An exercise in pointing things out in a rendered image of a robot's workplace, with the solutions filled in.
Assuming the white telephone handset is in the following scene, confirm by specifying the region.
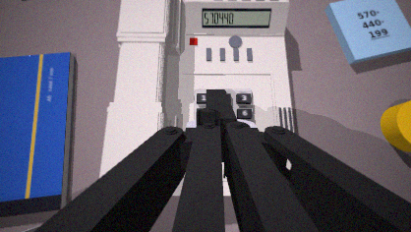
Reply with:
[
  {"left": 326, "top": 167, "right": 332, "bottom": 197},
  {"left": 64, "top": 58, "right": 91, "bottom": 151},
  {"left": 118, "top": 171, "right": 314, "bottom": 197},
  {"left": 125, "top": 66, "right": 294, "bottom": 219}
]
[{"left": 99, "top": 0, "right": 177, "bottom": 177}]

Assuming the blue notebook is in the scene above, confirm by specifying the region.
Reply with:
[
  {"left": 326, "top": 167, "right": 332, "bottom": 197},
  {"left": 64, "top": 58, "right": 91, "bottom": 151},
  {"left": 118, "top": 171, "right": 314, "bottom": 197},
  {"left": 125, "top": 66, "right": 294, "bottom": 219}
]
[{"left": 0, "top": 52, "right": 75, "bottom": 217}]

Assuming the light blue sticky note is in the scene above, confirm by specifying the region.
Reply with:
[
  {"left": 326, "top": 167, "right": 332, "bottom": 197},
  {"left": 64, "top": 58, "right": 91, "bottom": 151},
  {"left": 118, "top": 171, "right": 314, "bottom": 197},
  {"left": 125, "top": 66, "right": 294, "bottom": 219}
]
[{"left": 324, "top": 0, "right": 411, "bottom": 65}]

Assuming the white desk phone base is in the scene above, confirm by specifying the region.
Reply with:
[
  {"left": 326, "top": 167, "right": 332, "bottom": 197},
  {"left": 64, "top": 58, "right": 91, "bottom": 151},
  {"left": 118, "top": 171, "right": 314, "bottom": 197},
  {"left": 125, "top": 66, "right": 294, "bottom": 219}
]
[{"left": 165, "top": 0, "right": 294, "bottom": 133}]

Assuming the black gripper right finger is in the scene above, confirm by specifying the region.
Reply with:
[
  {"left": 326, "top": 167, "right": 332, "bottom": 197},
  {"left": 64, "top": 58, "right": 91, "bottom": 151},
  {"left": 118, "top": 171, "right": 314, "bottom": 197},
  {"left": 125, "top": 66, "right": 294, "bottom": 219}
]
[{"left": 216, "top": 89, "right": 411, "bottom": 232}]

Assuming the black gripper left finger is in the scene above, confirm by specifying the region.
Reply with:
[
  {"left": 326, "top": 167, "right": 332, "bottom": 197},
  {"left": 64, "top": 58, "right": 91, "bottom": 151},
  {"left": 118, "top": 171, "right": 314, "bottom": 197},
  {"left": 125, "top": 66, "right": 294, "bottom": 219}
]
[{"left": 33, "top": 89, "right": 225, "bottom": 232}]

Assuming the yellow short cylinder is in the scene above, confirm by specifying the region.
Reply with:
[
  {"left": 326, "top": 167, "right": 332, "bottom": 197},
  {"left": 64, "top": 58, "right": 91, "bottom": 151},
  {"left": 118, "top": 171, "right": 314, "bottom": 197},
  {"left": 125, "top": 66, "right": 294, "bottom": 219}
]
[{"left": 381, "top": 100, "right": 411, "bottom": 152}]

